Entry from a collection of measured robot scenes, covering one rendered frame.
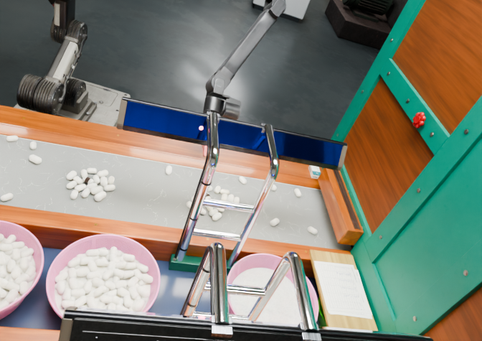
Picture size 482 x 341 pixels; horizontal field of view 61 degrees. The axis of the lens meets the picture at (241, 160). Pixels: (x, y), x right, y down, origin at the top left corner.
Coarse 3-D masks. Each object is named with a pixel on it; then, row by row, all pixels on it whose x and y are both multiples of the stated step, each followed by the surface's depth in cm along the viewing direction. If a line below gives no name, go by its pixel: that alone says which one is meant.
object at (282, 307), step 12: (240, 276) 117; (252, 276) 118; (264, 276) 119; (288, 288) 118; (240, 300) 110; (252, 300) 111; (276, 300) 113; (288, 300) 115; (240, 312) 108; (264, 312) 109; (276, 312) 110; (288, 312) 112
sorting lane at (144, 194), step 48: (0, 144) 125; (48, 144) 131; (0, 192) 112; (48, 192) 117; (144, 192) 128; (192, 192) 134; (240, 192) 141; (288, 192) 149; (288, 240) 131; (336, 240) 138
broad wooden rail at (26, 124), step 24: (0, 120) 129; (24, 120) 133; (48, 120) 136; (72, 120) 140; (72, 144) 134; (96, 144) 136; (120, 144) 138; (144, 144) 141; (168, 144) 145; (192, 144) 149; (240, 168) 148; (264, 168) 151; (288, 168) 156
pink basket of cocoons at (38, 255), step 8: (0, 224) 103; (8, 224) 103; (0, 232) 103; (8, 232) 104; (16, 232) 103; (24, 232) 103; (16, 240) 104; (24, 240) 104; (32, 240) 102; (32, 248) 103; (40, 248) 100; (40, 256) 99; (40, 264) 98; (40, 272) 96; (32, 288) 93; (24, 296) 91; (0, 312) 87; (8, 312) 93
